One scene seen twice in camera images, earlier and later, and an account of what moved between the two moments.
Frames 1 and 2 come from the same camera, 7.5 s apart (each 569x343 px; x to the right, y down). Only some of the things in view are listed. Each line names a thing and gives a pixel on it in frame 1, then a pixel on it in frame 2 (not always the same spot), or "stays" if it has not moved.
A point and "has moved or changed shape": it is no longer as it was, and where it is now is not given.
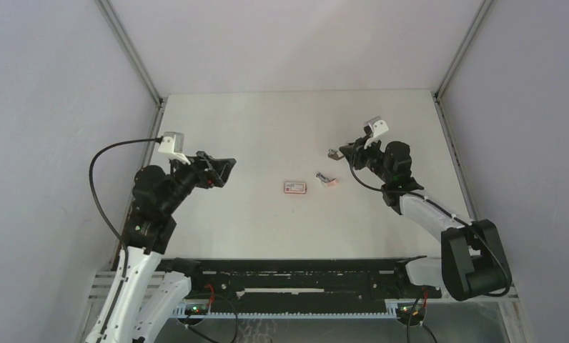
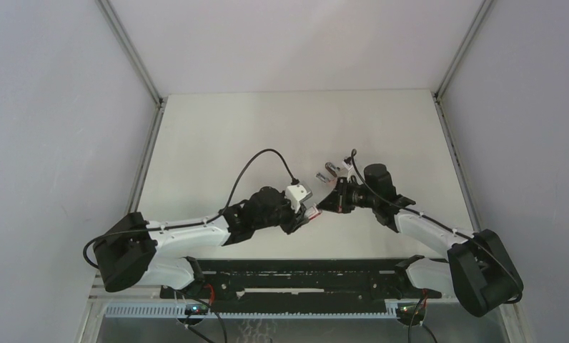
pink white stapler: x=326 y=181 stays
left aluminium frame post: x=136 y=59 stays
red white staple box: x=299 y=188 has moved or changed shape
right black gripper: x=357 y=151 -> x=337 y=201
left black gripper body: x=205 y=179 -> x=290 y=217
